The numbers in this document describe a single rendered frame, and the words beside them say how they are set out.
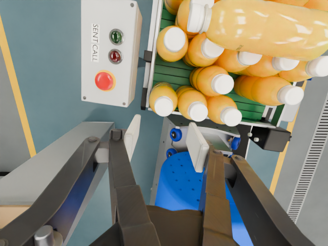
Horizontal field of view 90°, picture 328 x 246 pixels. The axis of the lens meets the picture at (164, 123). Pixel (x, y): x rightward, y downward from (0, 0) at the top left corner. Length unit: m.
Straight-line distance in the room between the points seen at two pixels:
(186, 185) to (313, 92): 1.74
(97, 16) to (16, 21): 1.49
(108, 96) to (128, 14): 0.16
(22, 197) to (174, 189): 0.66
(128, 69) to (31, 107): 1.58
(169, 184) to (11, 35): 1.71
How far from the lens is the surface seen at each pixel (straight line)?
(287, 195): 2.45
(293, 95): 0.44
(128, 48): 0.36
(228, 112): 0.37
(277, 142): 0.62
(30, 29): 1.78
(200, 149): 0.16
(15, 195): 0.92
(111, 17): 0.37
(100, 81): 0.36
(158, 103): 0.34
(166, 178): 0.41
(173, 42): 0.34
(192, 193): 0.40
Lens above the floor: 1.45
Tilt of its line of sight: 71 degrees down
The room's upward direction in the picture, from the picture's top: 177 degrees clockwise
